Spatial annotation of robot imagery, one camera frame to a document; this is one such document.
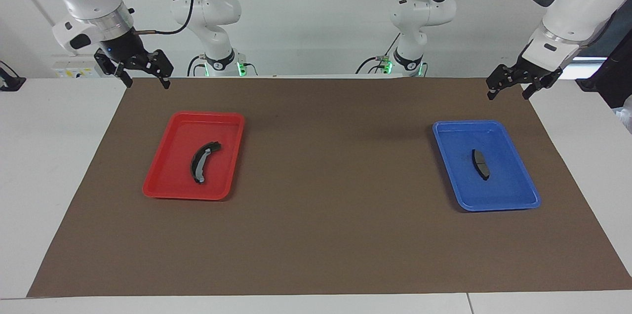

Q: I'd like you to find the short grey brake pad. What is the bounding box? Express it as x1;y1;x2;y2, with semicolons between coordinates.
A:
471;149;491;181

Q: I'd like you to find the long curved brake pad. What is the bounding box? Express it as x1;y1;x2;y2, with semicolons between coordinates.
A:
191;141;222;185

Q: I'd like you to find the white power socket box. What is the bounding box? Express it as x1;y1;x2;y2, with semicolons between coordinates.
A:
52;60;103;79

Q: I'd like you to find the black equipment stand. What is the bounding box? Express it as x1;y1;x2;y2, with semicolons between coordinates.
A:
575;5;632;110

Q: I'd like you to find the blue plastic tray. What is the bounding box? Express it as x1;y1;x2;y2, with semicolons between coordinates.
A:
433;119;542;212

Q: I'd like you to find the red plastic tray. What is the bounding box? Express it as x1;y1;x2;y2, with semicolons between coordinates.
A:
142;111;246;201

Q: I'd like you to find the clear plastic bag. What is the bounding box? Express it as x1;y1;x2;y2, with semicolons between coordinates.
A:
614;96;632;135

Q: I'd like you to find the brown table mat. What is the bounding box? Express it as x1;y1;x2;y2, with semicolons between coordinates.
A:
26;77;632;298

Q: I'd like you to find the black right base cable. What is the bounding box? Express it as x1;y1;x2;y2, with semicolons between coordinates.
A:
186;54;259;77

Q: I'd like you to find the black base cable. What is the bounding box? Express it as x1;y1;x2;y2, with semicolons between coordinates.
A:
355;33;401;76
186;54;259;77

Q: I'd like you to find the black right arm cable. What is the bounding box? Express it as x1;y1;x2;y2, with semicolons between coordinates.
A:
133;0;195;36

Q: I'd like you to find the black clamp mount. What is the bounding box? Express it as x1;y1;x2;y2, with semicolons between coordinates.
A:
0;61;26;92

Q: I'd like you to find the black left base cable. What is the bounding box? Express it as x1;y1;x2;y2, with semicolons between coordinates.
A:
355;33;401;76

